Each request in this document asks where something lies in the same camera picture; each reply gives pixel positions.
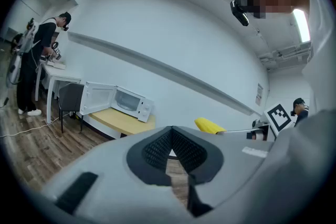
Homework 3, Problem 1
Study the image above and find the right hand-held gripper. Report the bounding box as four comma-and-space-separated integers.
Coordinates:
216, 103, 295, 142

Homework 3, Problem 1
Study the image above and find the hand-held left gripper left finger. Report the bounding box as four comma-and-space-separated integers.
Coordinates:
34, 125, 190, 224

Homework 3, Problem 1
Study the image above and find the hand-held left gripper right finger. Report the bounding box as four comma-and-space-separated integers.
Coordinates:
170, 125, 274, 218

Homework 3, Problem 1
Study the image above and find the yellow banana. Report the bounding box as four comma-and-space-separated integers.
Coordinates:
194, 117, 227, 136

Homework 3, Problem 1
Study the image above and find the white microwave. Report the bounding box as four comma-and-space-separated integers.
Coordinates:
79, 81, 155, 123

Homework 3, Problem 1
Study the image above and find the light wooden table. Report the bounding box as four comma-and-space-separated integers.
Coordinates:
88, 107, 156, 140

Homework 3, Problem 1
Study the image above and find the dark grey chair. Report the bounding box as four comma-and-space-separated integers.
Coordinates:
58, 83, 85, 133

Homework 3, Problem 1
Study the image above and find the person's white shirt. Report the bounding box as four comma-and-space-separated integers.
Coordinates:
212, 0, 336, 224

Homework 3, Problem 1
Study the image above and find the white desk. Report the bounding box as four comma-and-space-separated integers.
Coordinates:
35, 59, 82, 124

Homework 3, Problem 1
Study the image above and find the long ceiling light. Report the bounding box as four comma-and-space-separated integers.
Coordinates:
292, 8, 311, 43

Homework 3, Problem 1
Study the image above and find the white rounded appliance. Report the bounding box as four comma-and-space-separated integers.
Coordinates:
6, 52, 22, 85

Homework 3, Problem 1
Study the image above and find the white wall poster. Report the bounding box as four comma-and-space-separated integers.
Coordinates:
255, 83, 264, 107

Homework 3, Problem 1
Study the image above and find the white floor cable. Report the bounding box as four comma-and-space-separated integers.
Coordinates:
0, 112, 79, 138

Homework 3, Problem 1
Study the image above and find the white ceiling duct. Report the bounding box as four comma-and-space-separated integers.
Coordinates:
258, 41, 313, 70

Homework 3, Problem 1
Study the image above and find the grey wall rail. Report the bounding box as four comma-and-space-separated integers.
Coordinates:
67, 31, 262, 116

